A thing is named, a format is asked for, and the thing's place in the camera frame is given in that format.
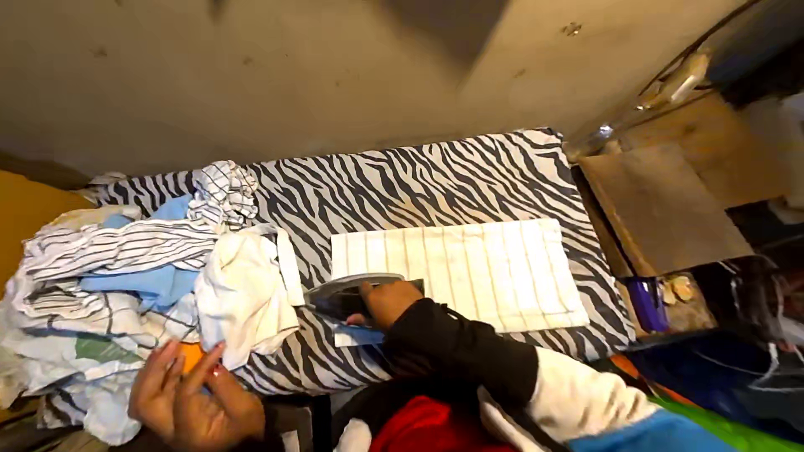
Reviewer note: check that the pile of crumpled garments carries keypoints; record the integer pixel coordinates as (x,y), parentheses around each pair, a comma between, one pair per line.
(144,251)

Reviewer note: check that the person's right thumb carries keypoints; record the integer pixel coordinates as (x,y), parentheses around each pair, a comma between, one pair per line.
(357,320)

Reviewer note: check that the person's right fingers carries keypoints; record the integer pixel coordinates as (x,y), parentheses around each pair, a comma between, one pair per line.
(372,295)

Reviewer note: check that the person's right forearm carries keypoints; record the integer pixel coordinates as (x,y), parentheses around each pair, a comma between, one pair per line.
(477,351)

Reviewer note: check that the bright green cloth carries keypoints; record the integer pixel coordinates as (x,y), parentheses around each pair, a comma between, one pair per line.
(716,424)

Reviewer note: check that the brown cardboard box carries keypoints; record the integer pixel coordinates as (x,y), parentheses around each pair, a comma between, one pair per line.
(669,210)

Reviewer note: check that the person's left fingers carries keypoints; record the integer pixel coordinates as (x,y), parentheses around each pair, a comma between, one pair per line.
(154,373)

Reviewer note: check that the person's left forearm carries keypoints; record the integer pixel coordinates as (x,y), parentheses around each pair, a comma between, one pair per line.
(267,436)

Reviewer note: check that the dark blue plastic sheet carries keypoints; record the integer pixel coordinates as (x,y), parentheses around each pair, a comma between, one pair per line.
(703,370)

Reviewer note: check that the cream striped folded fabric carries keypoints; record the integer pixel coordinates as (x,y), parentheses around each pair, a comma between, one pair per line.
(468,270)

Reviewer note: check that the person's right hand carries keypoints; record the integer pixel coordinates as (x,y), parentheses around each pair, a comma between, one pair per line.
(392,303)

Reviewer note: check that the person's left thumb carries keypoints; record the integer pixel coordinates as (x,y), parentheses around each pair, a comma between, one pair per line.
(231,388)

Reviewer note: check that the person's left index finger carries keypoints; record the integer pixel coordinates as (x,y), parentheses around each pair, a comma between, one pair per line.
(200,376)

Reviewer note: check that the zebra print table cloth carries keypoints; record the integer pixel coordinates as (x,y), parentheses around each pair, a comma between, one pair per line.
(402,188)

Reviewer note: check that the orange cloth piece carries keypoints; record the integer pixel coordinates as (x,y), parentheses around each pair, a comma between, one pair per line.
(192,358)

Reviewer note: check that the person's left hand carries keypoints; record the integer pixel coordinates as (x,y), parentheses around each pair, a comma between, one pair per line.
(207,411)

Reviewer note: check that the purple container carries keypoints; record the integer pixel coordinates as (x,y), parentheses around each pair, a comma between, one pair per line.
(649,307)

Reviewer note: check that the person's body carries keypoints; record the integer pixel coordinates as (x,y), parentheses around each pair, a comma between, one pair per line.
(433,427)

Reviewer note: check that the yellow furniture panel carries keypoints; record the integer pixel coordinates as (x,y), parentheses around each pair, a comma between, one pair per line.
(31,207)

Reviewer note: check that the grey black clothes iron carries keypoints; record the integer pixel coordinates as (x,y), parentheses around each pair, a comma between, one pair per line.
(333,299)

